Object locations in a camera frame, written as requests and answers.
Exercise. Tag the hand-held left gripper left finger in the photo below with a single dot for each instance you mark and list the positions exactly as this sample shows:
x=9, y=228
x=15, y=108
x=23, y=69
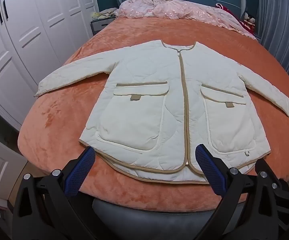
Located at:
x=80, y=173

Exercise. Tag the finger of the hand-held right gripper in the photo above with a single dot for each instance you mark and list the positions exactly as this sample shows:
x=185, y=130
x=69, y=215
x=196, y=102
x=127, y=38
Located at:
x=284, y=183

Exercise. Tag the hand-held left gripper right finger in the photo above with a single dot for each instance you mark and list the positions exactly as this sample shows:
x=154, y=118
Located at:
x=210, y=173

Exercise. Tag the cream quilted jacket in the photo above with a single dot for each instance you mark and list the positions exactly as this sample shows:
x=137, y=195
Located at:
x=144, y=92

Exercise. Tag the orange plush blanket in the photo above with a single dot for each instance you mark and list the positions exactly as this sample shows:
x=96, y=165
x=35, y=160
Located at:
x=59, y=120

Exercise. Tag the grey curtain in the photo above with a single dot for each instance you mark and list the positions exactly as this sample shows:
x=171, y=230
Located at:
x=284, y=30

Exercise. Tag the stuffed doll red outfit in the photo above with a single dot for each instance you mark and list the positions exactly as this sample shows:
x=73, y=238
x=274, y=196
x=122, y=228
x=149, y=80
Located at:
x=246, y=18
x=252, y=22

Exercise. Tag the dark nightstand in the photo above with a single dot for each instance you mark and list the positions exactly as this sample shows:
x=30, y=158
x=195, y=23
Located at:
x=100, y=26

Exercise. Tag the white wardrobe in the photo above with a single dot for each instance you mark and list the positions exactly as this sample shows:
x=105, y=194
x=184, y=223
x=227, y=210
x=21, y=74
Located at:
x=34, y=30

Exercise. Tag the red cloth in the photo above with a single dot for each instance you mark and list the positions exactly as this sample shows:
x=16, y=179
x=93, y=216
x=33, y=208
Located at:
x=230, y=11

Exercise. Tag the pale yellow cloth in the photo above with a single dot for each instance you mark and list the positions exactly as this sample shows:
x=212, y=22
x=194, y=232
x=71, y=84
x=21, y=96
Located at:
x=104, y=13

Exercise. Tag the pink lace quilt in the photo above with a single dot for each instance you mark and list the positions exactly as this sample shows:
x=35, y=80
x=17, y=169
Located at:
x=184, y=10

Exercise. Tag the grey bed frame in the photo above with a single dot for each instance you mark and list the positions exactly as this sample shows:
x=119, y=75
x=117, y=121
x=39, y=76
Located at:
x=159, y=222

